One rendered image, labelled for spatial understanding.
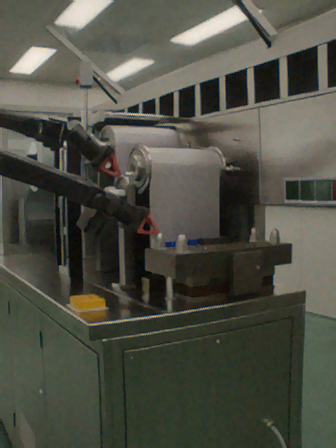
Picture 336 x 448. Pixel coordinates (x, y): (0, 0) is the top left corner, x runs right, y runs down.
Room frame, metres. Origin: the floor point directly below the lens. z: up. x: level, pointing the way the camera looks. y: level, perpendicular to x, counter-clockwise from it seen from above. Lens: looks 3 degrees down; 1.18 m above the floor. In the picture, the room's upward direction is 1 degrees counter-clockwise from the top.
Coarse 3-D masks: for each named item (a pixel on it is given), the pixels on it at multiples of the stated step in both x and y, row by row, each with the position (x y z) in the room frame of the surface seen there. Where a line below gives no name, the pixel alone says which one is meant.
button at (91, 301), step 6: (72, 300) 1.19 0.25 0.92; (78, 300) 1.16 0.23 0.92; (84, 300) 1.16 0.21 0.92; (90, 300) 1.17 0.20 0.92; (96, 300) 1.17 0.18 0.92; (102, 300) 1.18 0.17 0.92; (78, 306) 1.15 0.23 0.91; (84, 306) 1.15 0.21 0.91; (90, 306) 1.16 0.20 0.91; (96, 306) 1.17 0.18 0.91; (102, 306) 1.18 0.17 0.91
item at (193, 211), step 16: (160, 192) 1.41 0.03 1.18; (176, 192) 1.44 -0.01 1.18; (192, 192) 1.47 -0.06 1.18; (208, 192) 1.50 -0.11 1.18; (160, 208) 1.41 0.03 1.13; (176, 208) 1.44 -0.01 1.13; (192, 208) 1.47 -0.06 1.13; (208, 208) 1.50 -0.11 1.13; (160, 224) 1.41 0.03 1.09; (176, 224) 1.44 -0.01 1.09; (192, 224) 1.47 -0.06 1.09; (208, 224) 1.50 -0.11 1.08
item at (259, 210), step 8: (248, 208) 1.78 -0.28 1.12; (256, 208) 1.77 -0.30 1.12; (264, 208) 1.79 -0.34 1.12; (248, 216) 1.78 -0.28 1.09; (256, 216) 1.77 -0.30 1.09; (264, 216) 1.79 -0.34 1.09; (248, 224) 1.78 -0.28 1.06; (256, 224) 1.77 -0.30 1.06; (264, 224) 1.79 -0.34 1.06; (248, 232) 1.78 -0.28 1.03; (264, 232) 1.79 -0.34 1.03; (264, 240) 1.78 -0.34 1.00
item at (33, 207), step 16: (32, 112) 2.25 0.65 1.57; (16, 144) 2.21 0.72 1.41; (32, 144) 2.25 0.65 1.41; (48, 160) 2.29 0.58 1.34; (16, 192) 2.21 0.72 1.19; (32, 192) 2.25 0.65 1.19; (48, 192) 2.29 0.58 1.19; (16, 208) 2.21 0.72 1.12; (32, 208) 2.25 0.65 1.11; (48, 208) 2.29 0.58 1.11; (0, 224) 2.26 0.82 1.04; (16, 224) 2.21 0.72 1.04; (32, 224) 2.25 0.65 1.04; (48, 224) 2.29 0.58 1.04; (0, 240) 2.28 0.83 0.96; (16, 240) 2.21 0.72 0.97; (32, 240) 2.25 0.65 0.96; (48, 240) 2.29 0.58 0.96
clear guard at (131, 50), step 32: (96, 0) 1.81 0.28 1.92; (128, 0) 1.70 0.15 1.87; (160, 0) 1.61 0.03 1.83; (192, 0) 1.53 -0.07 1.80; (224, 0) 1.45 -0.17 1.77; (64, 32) 2.15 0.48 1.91; (96, 32) 2.01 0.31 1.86; (128, 32) 1.88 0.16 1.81; (160, 32) 1.77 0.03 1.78; (192, 32) 1.67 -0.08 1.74; (224, 32) 1.58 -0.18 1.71; (256, 32) 1.49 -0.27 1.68; (96, 64) 2.27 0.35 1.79; (128, 64) 2.11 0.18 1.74; (160, 64) 1.97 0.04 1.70; (192, 64) 1.85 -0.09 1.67
